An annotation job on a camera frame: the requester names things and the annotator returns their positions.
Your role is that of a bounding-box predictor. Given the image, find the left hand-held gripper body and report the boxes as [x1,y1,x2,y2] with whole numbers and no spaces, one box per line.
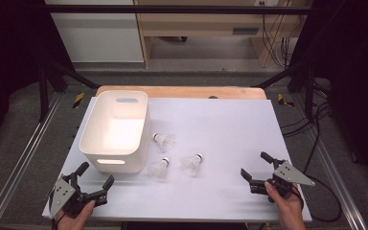
[47,172,108,220]

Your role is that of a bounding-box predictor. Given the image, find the light wooden desk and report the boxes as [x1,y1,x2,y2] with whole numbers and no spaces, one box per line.
[133,0,311,69]

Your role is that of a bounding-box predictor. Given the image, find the hanging black desk cables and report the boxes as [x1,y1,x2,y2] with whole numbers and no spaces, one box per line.
[260,1,300,69]

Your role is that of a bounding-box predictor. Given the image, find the white plastic storage bin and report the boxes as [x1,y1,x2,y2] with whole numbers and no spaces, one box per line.
[78,89,151,174]

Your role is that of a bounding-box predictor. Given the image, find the white cabinet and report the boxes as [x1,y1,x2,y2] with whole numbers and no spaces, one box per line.
[43,0,146,64]

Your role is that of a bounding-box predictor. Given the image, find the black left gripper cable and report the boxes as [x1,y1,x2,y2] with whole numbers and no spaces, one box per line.
[47,188,61,230]

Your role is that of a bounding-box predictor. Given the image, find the person's left hand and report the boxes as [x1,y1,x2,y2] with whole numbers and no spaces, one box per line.
[56,200,96,230]

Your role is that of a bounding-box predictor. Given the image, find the black curtain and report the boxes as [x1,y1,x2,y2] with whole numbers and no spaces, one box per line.
[288,0,368,186]
[0,0,76,157]

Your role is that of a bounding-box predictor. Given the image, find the black metal stand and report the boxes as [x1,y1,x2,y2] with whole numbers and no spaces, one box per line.
[37,54,101,123]
[252,60,316,120]

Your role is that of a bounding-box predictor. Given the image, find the aluminium floor rail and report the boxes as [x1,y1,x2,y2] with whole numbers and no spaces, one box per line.
[291,95,368,230]
[0,92,63,230]

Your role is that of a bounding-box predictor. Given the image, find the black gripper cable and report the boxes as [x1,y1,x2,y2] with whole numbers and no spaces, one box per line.
[47,188,61,230]
[295,102,343,223]

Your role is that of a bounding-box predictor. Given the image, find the white feather shuttlecock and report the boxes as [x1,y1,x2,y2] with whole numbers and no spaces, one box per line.
[181,152,204,177]
[148,156,171,182]
[152,132,177,153]

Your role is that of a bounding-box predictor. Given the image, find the black horizontal frame bar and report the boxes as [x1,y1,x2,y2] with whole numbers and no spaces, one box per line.
[42,4,320,15]

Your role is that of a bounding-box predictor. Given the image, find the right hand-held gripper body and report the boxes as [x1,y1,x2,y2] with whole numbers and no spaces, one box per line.
[249,158,316,204]

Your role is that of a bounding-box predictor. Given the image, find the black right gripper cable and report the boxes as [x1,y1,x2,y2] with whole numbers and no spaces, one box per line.
[295,102,343,223]

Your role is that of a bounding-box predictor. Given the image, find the person's right hand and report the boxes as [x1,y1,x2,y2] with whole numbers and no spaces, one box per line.
[264,181,306,230]

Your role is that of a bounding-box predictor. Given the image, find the black floor cables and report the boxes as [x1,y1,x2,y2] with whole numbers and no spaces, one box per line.
[281,80,334,139]

